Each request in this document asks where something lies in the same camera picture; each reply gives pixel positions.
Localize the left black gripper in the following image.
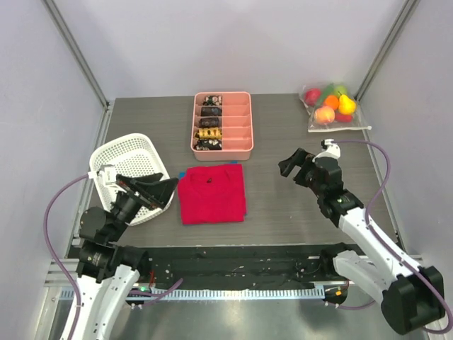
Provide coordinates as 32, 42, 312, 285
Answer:
108, 172, 178, 240

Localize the clear polka dot zip bag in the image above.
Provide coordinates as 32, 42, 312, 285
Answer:
299, 82, 372, 133

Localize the fake orange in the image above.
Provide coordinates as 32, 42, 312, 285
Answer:
323, 94, 339, 111

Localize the fake red chili pepper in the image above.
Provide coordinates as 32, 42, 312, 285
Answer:
335, 112, 353, 123

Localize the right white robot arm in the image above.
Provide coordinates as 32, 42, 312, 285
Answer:
278, 144, 447, 335

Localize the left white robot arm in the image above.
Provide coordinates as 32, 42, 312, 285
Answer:
62, 166, 178, 339

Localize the fake peach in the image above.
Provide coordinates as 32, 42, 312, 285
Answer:
314, 106, 336, 125

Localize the fake red apple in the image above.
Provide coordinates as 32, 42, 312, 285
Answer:
304, 88, 321, 106

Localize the fake yellow pear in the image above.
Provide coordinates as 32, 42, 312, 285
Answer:
338, 94, 357, 115

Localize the fake green pepper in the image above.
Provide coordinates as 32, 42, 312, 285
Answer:
314, 83, 335, 107

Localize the fake green lime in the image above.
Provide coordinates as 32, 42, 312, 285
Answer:
333, 85, 348, 97

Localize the white perforated plastic basket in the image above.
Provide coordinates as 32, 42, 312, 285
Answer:
89, 133, 174, 226

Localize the folded red t-shirt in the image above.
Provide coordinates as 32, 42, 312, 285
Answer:
178, 164, 247, 225

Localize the rolled black white sock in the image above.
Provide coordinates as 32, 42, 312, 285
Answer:
194, 139, 222, 151

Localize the rolled yellow patterned sock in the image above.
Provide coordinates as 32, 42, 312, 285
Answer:
194, 127, 222, 140

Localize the rolled dark sock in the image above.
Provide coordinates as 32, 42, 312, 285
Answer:
198, 117, 221, 128
200, 106, 222, 117

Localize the pink divided organizer tray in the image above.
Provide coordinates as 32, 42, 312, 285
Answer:
190, 91, 254, 162

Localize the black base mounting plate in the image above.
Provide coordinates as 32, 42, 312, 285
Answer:
138, 244, 343, 290

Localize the rolled sock top compartment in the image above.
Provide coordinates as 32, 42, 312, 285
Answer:
202, 94, 223, 106

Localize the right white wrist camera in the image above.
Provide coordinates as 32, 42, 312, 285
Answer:
314, 139, 341, 160

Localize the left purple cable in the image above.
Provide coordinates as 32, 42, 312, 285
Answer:
43, 173, 185, 340

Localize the purple cable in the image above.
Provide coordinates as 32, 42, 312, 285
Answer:
334, 139, 447, 334
43, 173, 185, 340

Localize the white slotted cable duct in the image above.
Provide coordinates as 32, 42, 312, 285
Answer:
60, 287, 325, 301

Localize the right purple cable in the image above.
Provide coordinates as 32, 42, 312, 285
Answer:
334, 139, 447, 334

